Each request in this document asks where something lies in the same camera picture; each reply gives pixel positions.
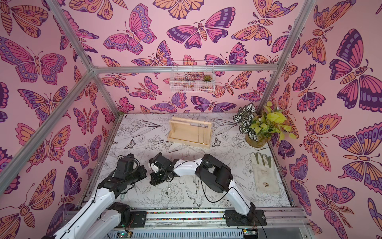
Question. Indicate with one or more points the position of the beige green gardening glove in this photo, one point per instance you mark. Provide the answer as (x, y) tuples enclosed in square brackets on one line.
[(264, 172)]

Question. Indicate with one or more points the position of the potted green leafy plant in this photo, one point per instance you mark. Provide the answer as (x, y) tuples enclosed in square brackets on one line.
[(259, 128)]

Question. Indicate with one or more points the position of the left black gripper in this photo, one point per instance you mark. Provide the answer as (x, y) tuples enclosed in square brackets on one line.
[(143, 173)]

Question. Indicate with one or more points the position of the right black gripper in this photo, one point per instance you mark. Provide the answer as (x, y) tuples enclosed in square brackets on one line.
[(155, 169)]

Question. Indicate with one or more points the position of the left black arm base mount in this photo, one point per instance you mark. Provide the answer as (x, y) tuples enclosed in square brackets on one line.
[(134, 219)]

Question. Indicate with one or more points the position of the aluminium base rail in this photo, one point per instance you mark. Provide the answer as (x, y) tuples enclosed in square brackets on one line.
[(290, 223)]

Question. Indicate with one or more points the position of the white wire wall basket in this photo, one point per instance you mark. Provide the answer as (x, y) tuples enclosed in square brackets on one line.
[(188, 76)]

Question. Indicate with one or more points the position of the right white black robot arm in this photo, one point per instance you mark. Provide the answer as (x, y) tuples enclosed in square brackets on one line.
[(214, 175)]

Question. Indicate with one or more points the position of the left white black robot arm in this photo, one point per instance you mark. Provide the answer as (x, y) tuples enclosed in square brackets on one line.
[(102, 213)]

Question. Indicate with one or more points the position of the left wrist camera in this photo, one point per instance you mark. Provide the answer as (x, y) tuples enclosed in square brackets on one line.
[(126, 165)]

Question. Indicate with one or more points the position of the small succulent in basket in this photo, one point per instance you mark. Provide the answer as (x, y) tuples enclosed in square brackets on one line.
[(207, 78)]

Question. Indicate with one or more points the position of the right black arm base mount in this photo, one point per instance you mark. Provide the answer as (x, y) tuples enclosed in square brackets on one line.
[(255, 217)]

